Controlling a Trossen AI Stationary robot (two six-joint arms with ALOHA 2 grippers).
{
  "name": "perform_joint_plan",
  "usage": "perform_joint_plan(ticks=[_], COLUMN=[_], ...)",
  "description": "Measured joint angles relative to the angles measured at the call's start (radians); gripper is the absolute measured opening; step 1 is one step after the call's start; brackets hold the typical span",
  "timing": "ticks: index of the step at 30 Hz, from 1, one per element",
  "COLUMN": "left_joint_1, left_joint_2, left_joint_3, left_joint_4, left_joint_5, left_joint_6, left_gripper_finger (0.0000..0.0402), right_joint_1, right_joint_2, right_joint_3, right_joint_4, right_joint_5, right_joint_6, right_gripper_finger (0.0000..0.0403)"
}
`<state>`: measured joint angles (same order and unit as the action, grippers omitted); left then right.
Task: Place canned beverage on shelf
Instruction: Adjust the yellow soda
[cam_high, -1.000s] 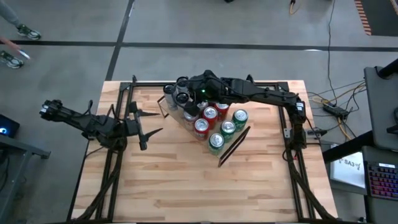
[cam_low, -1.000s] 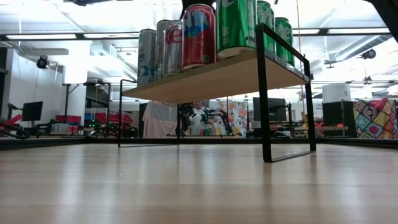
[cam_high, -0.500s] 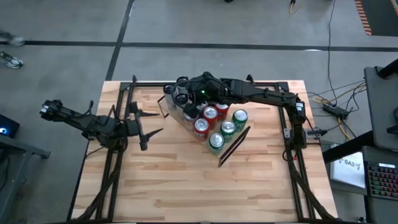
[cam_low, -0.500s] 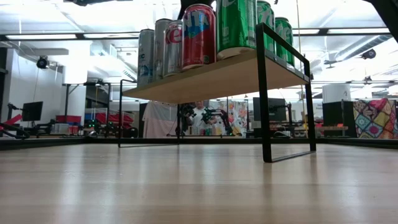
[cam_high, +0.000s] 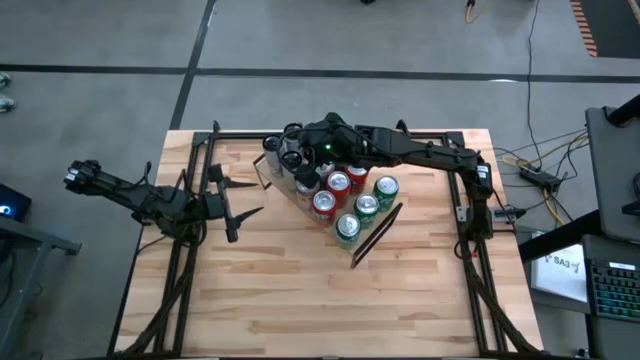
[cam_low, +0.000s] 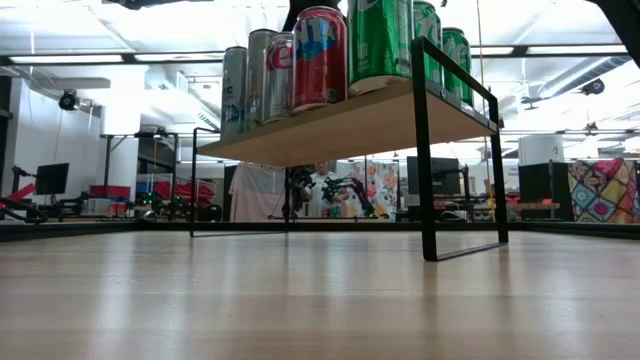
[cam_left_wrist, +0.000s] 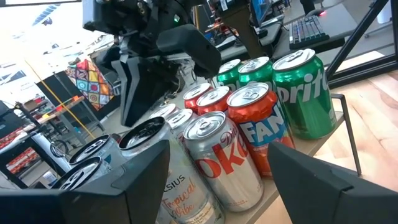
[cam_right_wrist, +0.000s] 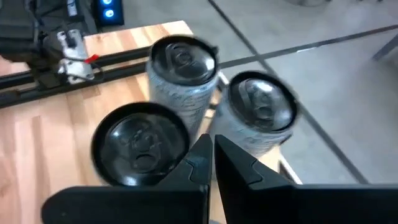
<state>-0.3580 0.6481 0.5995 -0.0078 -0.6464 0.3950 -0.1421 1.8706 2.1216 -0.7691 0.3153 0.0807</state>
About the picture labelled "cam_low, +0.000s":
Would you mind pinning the red Fanta can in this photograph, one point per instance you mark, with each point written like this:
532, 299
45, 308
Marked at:
320, 65

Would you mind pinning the black metal table frame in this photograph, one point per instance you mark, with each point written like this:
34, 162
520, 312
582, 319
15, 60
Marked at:
100, 226

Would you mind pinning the black computer monitor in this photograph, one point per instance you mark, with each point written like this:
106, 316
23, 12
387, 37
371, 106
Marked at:
51, 178
432, 175

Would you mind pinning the red metal bar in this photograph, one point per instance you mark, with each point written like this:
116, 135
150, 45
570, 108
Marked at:
20, 192

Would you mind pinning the floral printed cloth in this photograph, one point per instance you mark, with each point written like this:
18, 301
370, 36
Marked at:
385, 185

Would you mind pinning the background black robot arm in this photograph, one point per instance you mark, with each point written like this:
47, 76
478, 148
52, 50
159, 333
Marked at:
350, 187
300, 180

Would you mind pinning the black cabinet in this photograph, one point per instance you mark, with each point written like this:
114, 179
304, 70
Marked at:
542, 190

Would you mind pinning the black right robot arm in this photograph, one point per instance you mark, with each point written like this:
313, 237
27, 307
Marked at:
627, 20

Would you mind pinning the tall can black lid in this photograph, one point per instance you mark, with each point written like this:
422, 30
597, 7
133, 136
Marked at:
255, 80
233, 95

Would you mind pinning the colourful patchwork quilt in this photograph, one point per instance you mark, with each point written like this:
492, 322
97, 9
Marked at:
605, 192

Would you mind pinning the red storage box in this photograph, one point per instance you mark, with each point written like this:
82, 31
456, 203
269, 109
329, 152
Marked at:
110, 191

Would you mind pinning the black ceiling camera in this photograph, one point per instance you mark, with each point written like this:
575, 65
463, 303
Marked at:
593, 86
68, 100

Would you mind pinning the green Sprite can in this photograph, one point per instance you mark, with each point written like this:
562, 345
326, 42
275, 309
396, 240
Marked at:
457, 65
380, 45
429, 45

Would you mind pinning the silver Diet Coke can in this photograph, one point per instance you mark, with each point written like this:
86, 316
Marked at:
277, 80

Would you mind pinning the white curtain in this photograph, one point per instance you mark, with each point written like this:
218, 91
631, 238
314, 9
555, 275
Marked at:
255, 195

